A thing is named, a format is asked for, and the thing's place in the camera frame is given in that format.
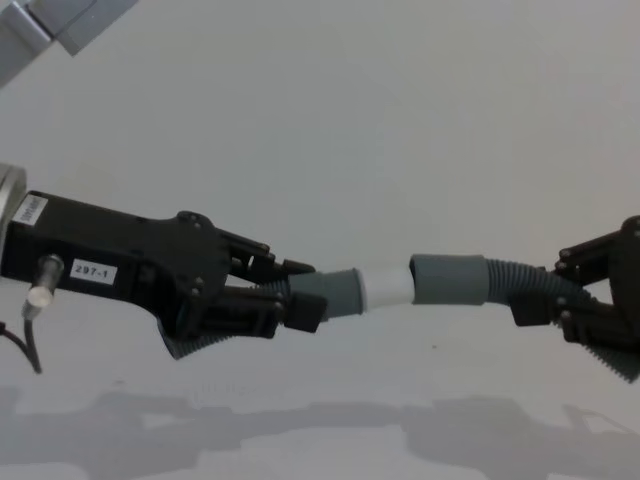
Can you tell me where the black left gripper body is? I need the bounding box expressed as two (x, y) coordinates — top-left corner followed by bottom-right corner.
(0, 189), (235, 361)

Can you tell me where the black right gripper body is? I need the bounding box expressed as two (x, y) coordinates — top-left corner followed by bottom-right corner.
(606, 214), (640, 365)

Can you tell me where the white plastic connector tube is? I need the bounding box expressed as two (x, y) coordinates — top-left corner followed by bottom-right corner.
(361, 267), (417, 312)

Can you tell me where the white table cloth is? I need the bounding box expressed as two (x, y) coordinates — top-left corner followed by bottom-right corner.
(0, 384), (640, 480)

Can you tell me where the dark cable with silver plug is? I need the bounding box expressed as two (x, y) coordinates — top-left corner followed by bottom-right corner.
(0, 253), (67, 375)

